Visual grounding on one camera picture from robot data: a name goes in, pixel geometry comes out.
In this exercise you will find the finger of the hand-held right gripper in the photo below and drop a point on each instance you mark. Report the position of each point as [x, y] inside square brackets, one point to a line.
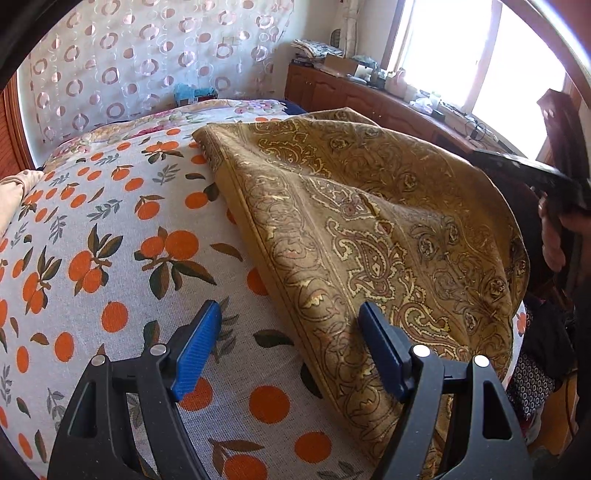
[508, 161]

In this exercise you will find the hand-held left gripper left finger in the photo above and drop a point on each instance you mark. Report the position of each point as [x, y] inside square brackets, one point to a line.
[198, 350]

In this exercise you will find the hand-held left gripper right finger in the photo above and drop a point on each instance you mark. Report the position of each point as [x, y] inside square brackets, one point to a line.
[383, 350]

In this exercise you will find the golden paisley cloth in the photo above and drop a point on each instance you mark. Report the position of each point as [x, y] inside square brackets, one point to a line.
[369, 207]

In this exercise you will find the person's right hand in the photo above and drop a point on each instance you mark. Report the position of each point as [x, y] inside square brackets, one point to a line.
[551, 240]

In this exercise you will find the window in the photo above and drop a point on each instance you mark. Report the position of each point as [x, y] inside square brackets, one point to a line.
[438, 41]

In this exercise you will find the dark dotted cloth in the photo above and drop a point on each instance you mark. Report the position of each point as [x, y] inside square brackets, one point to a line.
[531, 383]

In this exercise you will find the wooden cabinet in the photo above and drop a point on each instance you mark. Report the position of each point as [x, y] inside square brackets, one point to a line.
[360, 101]

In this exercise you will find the orange print bed sheet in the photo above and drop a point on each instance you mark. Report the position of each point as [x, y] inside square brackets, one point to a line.
[115, 207]

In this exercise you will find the cardboard box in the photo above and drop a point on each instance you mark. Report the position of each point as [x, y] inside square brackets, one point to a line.
[341, 64]

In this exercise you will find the navy blue blanket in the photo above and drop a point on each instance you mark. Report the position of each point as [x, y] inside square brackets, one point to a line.
[293, 108]

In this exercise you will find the stack of printed cloths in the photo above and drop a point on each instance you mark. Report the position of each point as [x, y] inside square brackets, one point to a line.
[311, 48]

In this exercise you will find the pale cloth bundle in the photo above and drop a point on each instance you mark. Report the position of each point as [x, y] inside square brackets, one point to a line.
[14, 194]

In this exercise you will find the floral rose blanket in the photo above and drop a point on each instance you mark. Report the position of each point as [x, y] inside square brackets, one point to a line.
[231, 108]

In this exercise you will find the blue toy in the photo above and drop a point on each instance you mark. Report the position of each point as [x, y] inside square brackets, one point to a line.
[187, 94]

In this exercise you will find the wooden headboard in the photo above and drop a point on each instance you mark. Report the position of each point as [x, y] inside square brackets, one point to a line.
[14, 129]

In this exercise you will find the circle pattern curtain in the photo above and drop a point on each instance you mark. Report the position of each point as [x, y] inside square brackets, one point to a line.
[115, 60]

